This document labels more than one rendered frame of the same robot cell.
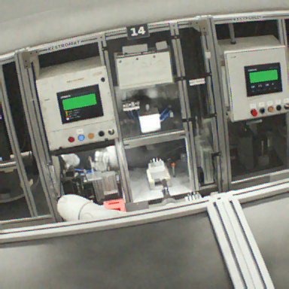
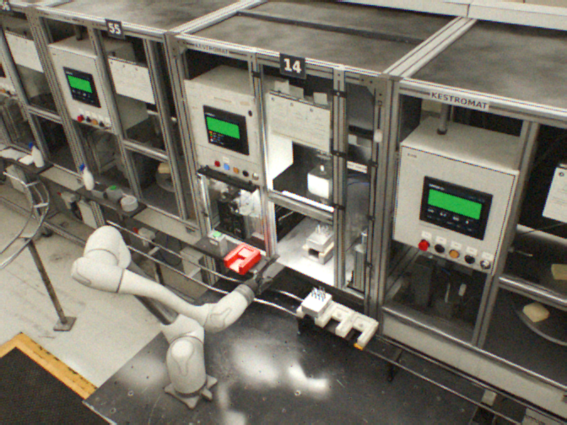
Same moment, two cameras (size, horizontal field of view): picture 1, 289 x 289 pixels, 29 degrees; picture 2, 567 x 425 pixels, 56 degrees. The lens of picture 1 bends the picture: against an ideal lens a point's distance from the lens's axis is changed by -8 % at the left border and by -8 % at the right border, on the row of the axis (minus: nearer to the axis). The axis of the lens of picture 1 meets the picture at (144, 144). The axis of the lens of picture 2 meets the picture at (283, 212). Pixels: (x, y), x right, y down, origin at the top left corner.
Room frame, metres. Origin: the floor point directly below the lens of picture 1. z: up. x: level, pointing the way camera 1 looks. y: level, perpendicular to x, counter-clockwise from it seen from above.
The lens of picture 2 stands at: (1.55, -1.31, 2.78)
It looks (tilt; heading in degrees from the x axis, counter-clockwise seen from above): 36 degrees down; 40
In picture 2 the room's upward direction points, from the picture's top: 4 degrees counter-clockwise
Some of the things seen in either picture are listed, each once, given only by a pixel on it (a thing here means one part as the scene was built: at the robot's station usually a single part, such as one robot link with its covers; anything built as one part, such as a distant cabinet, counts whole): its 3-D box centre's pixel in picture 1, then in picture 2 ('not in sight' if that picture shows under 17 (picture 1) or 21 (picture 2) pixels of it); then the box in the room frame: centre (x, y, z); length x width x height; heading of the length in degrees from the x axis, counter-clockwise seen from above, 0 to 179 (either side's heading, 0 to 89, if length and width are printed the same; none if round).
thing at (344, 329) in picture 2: not in sight; (337, 322); (3.02, -0.36, 0.84); 0.36 x 0.14 x 0.10; 93
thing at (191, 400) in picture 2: not in sight; (193, 384); (2.42, 0.04, 0.71); 0.22 x 0.18 x 0.06; 93
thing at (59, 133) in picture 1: (76, 101); (239, 124); (3.23, 0.36, 1.60); 0.42 x 0.29 x 0.46; 93
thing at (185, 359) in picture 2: not in sight; (185, 362); (2.42, 0.06, 0.85); 0.18 x 0.16 x 0.22; 45
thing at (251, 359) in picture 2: not in sight; (281, 398); (2.62, -0.32, 0.66); 1.50 x 1.06 x 0.04; 93
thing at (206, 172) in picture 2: (83, 147); (226, 177); (3.09, 0.35, 1.37); 0.36 x 0.04 x 0.04; 93
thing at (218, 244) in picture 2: not in sight; (218, 242); (3.03, 0.40, 0.97); 0.08 x 0.08 x 0.12; 3
